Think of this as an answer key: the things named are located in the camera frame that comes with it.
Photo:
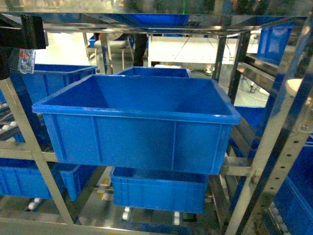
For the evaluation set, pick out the blue bin lower shelf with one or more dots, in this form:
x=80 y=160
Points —
x=159 y=190

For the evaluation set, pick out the blue bin shelf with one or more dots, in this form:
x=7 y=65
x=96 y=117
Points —
x=159 y=190
x=49 y=78

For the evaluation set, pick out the blue bin left shelf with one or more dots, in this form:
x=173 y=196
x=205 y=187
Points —
x=49 y=78

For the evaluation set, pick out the large blue target bin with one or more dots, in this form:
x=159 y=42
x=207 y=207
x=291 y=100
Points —
x=147 y=122

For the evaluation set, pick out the blue bin behind target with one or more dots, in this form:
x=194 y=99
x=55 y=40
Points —
x=145 y=71

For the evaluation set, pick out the white office chair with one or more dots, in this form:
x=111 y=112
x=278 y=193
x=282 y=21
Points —
x=118 y=46

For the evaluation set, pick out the steel shelf upright post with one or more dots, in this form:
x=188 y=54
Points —
x=20 y=116

